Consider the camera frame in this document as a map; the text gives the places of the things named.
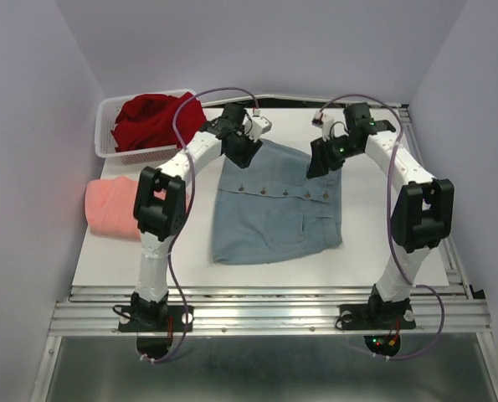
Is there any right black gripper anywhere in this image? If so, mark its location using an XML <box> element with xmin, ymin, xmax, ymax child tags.
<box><xmin>305</xmin><ymin>133</ymin><xmax>362</xmax><ymax>178</ymax></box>

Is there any light blue denim skirt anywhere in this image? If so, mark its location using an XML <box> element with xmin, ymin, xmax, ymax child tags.
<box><xmin>212</xmin><ymin>140</ymin><xmax>342</xmax><ymax>265</ymax></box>

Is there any pink pleated skirt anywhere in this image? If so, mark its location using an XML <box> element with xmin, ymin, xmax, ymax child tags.
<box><xmin>85</xmin><ymin>176</ymin><xmax>141</xmax><ymax>240</ymax></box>

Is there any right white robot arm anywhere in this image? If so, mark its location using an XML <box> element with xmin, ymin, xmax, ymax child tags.
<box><xmin>306</xmin><ymin>103</ymin><xmax>454</xmax><ymax>331</ymax></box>

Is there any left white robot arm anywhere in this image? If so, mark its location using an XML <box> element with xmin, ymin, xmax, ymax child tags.
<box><xmin>119</xmin><ymin>103</ymin><xmax>272</xmax><ymax>332</ymax></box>

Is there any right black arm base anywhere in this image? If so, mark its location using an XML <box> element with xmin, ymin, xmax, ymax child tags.
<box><xmin>335</xmin><ymin>303</ymin><xmax>417</xmax><ymax>332</ymax></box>

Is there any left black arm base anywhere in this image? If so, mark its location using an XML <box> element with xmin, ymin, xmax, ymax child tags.
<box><xmin>112</xmin><ymin>305</ymin><xmax>193</xmax><ymax>334</ymax></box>

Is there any red skirt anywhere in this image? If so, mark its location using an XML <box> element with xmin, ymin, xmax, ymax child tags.
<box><xmin>111</xmin><ymin>92</ymin><xmax>206</xmax><ymax>152</ymax></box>

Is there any white plastic basket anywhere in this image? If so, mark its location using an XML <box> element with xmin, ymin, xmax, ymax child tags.
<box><xmin>95</xmin><ymin>89</ymin><xmax>193</xmax><ymax>164</ymax></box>

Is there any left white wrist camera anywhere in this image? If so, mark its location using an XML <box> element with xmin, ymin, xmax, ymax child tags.
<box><xmin>244</xmin><ymin>116</ymin><xmax>272</xmax><ymax>142</ymax></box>

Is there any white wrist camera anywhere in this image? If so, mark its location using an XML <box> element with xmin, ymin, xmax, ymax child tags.
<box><xmin>311</xmin><ymin>111</ymin><xmax>335</xmax><ymax>141</ymax></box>
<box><xmin>244</xmin><ymin>116</ymin><xmax>272</xmax><ymax>142</ymax></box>

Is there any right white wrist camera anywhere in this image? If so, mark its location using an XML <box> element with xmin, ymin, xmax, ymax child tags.
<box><xmin>311</xmin><ymin>111</ymin><xmax>335</xmax><ymax>141</ymax></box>

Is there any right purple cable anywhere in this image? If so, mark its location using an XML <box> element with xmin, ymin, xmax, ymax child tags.
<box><xmin>315</xmin><ymin>93</ymin><xmax>444</xmax><ymax>363</ymax></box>

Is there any aluminium mounting rail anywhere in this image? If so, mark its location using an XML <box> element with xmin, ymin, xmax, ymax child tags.
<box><xmin>49</xmin><ymin>285</ymin><xmax>491</xmax><ymax>337</ymax></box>

